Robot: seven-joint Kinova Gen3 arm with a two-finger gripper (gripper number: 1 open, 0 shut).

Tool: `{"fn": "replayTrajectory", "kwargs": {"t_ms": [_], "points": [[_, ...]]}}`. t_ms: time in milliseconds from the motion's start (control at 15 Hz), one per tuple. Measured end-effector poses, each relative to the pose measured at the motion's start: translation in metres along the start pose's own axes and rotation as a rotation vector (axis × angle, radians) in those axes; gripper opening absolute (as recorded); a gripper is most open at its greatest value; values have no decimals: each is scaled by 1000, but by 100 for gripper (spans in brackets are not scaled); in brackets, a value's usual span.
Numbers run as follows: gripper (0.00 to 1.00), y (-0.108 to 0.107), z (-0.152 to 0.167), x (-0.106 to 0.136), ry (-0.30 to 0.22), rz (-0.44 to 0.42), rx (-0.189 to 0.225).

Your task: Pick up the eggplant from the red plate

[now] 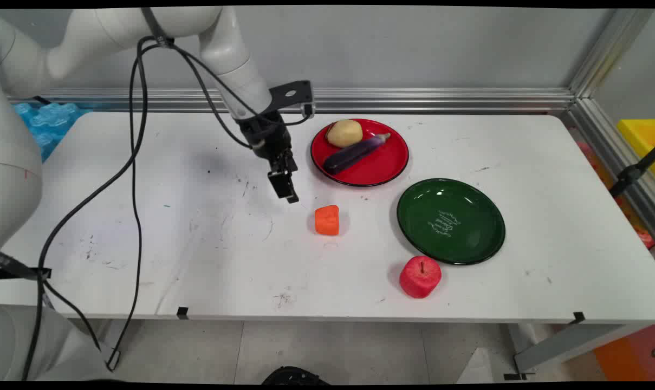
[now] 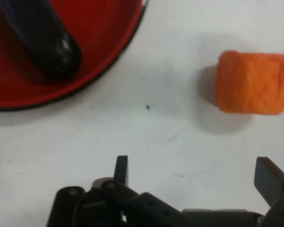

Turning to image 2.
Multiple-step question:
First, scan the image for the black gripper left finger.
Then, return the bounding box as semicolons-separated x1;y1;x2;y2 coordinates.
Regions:
46;155;183;227

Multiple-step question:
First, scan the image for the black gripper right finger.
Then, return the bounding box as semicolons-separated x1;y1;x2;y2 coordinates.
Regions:
254;157;284;227

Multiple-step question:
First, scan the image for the dark purple toy eggplant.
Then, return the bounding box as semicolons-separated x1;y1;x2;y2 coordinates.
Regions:
0;0;82;80

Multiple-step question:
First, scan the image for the orange toy carrot chunk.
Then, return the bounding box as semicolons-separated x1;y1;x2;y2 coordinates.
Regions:
216;50;284;115

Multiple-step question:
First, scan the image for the red round plate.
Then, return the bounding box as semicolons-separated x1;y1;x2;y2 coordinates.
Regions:
0;0;149;112

